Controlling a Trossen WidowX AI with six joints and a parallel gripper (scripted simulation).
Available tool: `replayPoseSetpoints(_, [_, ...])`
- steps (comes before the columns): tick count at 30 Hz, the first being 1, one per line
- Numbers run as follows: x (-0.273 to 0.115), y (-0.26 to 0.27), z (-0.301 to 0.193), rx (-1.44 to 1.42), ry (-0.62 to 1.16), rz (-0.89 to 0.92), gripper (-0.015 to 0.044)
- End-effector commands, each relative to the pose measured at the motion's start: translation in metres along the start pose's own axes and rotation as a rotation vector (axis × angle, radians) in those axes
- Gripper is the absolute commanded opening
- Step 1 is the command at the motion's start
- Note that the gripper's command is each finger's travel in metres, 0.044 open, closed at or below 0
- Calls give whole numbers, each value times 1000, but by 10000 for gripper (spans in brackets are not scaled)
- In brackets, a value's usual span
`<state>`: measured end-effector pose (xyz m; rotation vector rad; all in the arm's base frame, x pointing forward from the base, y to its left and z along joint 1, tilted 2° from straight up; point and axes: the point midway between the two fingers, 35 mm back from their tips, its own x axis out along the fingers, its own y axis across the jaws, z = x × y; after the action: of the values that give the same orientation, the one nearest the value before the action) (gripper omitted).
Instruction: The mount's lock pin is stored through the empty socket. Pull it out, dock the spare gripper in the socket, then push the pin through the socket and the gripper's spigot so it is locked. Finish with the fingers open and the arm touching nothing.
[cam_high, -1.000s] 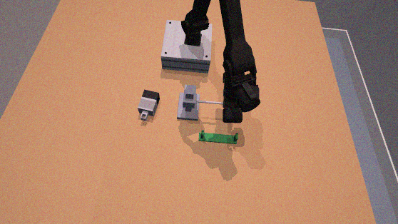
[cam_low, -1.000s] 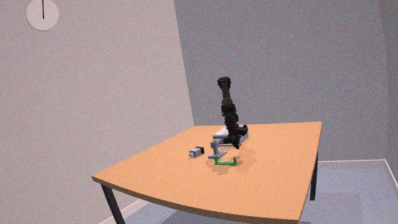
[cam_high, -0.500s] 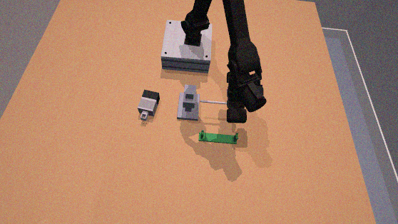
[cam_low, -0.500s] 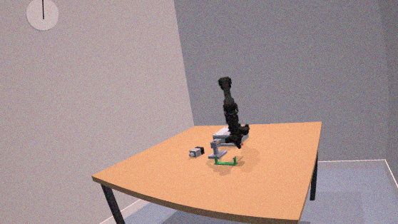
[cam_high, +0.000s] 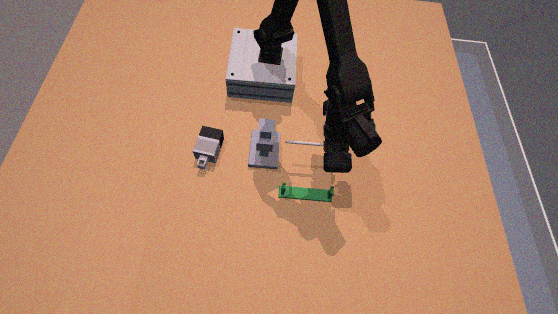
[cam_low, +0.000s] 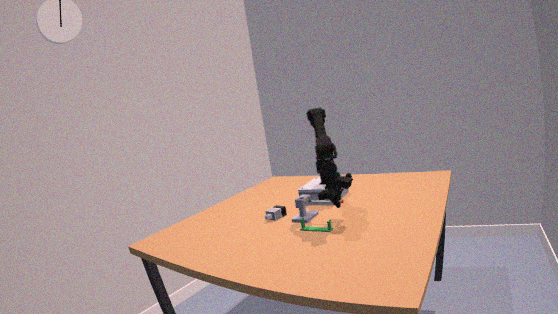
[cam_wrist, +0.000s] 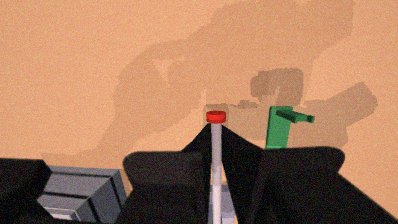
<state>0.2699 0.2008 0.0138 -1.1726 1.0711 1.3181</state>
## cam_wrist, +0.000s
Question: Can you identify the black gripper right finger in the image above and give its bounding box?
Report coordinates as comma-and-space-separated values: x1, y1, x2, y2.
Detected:
222, 125, 345, 224

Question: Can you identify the grey pin with red cap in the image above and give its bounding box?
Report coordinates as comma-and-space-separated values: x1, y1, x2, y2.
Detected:
206, 111, 226, 224

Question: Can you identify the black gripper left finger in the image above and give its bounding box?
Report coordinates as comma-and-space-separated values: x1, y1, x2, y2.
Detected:
122, 123, 212, 224

